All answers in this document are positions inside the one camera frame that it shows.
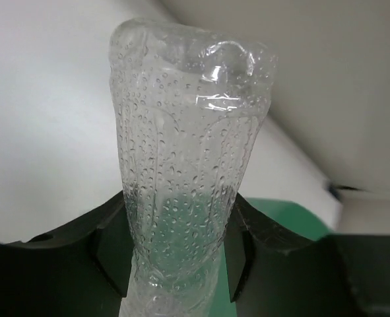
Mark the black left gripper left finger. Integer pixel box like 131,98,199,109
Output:
0,192,133,316

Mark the green plastic bin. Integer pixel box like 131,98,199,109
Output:
154,194,339,317

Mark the clear unlabelled plastic bottle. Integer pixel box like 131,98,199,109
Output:
109,18,277,316

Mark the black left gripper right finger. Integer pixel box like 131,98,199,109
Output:
226,195,390,316

